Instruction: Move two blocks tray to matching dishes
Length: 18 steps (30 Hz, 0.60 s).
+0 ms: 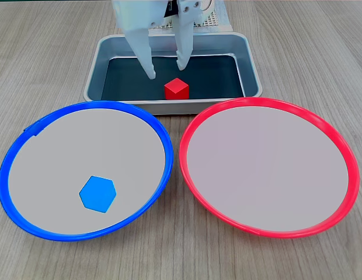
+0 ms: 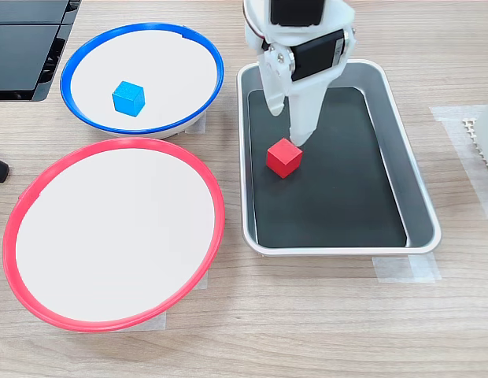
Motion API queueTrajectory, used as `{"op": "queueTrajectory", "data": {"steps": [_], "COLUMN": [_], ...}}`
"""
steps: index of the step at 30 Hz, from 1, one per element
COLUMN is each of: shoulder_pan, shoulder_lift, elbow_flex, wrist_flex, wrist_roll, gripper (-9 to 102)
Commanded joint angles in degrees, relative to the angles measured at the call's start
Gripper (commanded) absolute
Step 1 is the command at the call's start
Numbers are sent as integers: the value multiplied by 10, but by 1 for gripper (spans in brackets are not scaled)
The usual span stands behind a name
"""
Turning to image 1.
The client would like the blue cube block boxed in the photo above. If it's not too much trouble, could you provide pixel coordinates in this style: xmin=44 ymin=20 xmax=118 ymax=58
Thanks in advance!
xmin=78 ymin=175 xmax=118 ymax=214

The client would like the dark tray liner mat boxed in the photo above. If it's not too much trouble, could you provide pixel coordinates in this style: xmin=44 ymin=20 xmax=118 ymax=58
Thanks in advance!
xmin=101 ymin=54 xmax=246 ymax=101

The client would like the silver metal tray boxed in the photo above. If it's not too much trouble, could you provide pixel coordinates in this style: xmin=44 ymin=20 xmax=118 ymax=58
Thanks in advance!
xmin=83 ymin=32 xmax=263 ymax=116

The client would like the red cube block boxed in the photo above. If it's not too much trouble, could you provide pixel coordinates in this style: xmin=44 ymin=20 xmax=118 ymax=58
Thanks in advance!
xmin=163 ymin=77 xmax=190 ymax=101

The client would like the blue rimmed round dish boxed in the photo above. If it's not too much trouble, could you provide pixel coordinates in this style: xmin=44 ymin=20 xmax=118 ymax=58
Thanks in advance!
xmin=0 ymin=100 xmax=174 ymax=243

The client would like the red rimmed round dish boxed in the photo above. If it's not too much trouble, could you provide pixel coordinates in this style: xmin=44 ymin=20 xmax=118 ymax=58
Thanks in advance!
xmin=178 ymin=97 xmax=361 ymax=240

